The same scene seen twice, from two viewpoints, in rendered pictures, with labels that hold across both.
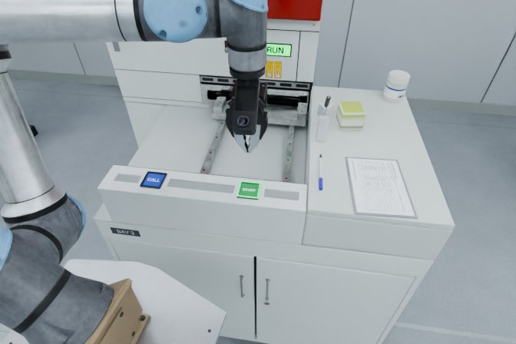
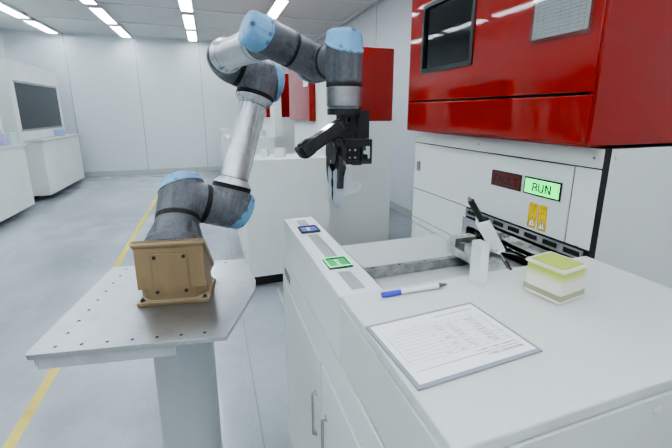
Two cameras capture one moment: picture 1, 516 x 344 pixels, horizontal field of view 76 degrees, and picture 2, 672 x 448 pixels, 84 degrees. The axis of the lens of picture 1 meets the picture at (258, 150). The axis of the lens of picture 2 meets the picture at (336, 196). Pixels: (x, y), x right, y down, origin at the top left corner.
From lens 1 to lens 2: 0.78 m
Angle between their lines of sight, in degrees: 61
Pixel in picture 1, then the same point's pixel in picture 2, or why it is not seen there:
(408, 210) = (425, 376)
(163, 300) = (225, 302)
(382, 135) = (584, 327)
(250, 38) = (330, 73)
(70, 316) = (163, 224)
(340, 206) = (369, 315)
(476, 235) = not seen: outside the picture
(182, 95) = (449, 227)
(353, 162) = (468, 309)
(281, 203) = (336, 282)
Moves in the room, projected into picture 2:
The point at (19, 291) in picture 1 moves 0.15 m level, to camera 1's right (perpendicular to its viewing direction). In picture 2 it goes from (166, 196) to (170, 209)
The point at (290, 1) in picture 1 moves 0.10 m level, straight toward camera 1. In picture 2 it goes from (551, 119) to (520, 119)
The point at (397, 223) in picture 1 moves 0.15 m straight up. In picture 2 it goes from (395, 380) to (399, 276)
